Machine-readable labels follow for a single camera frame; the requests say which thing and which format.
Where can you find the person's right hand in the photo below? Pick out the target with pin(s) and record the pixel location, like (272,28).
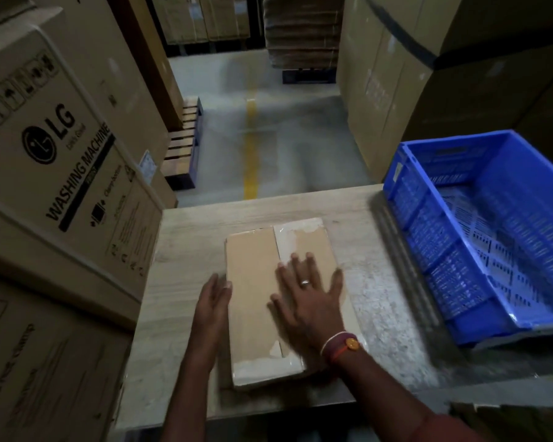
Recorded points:
(311,312)

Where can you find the person's left hand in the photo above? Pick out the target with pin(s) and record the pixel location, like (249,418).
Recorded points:
(208,317)

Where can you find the person's right thumb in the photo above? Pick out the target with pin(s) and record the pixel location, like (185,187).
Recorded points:
(279,308)

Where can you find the person's left fingers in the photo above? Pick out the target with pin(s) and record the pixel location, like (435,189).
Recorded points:
(219,292)

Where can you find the person's right little finger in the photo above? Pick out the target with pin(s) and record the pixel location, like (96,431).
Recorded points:
(337,285)

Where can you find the person's right middle finger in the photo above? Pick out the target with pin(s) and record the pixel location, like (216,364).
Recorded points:
(297,269)

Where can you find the taped cardboard package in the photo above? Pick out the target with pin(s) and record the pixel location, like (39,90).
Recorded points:
(251,289)

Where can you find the person's left forearm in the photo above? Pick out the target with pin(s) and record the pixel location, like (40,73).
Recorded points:
(191,395)

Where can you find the person's right forearm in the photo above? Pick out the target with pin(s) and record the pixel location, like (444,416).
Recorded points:
(382,391)

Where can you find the orange wristband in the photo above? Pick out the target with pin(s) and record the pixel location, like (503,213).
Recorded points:
(348,345)

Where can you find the blue plastic crate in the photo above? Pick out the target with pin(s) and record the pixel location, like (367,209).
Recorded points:
(456,266)

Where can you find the large carton with line print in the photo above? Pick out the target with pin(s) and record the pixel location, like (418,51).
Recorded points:
(41,368)

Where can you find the dark blue pallet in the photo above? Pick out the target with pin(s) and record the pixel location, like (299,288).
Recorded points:
(308,75)

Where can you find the printed washing machine carton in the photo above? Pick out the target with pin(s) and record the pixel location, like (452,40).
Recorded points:
(60,170)

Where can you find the stack of flat cardboard sheets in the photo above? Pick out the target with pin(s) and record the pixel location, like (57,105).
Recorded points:
(302,27)

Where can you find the large dark brown carton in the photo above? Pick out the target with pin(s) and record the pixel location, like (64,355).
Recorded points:
(488,91)

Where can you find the distant row of cartons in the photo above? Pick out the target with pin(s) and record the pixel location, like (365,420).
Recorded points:
(198,16)

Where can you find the wooden pallet with blue frame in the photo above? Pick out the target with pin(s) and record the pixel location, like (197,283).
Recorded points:
(182,142)

